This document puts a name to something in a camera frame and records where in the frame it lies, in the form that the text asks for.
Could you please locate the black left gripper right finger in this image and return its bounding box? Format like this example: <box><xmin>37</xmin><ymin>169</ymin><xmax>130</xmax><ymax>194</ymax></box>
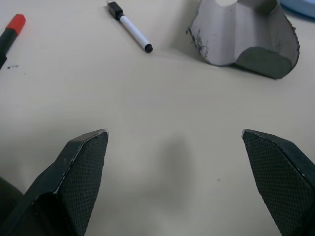
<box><xmin>242</xmin><ymin>129</ymin><xmax>315</xmax><ymax>236</ymax></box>

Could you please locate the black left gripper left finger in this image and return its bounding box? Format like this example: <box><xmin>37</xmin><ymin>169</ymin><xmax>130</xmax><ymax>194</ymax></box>
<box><xmin>0</xmin><ymin>128</ymin><xmax>109</xmax><ymax>236</ymax></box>

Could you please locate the red capped black marker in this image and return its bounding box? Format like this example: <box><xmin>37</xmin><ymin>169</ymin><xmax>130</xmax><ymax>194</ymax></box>
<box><xmin>0</xmin><ymin>13</ymin><xmax>27</xmax><ymax>70</ymax></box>

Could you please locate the white marker with black cap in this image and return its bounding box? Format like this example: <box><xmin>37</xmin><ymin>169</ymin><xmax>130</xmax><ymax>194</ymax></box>
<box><xmin>106</xmin><ymin>0</ymin><xmax>154</xmax><ymax>54</ymax></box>

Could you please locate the light blue object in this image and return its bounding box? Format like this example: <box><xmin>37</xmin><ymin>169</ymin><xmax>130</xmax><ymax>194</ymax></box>
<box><xmin>280</xmin><ymin>0</ymin><xmax>315</xmax><ymax>20</ymax></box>

